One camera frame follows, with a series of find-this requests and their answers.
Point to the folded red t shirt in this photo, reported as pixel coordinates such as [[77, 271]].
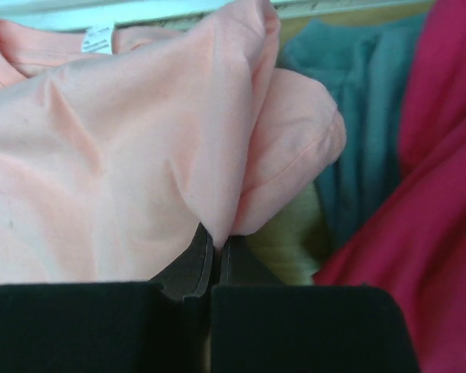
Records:
[[414, 246]]

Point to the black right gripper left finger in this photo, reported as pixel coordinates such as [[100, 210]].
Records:
[[190, 272]]

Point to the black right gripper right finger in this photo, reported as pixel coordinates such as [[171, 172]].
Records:
[[237, 265]]

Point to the pink t shirt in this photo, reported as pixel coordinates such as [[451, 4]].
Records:
[[110, 162]]

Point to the folded blue t shirt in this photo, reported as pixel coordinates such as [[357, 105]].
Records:
[[365, 69]]

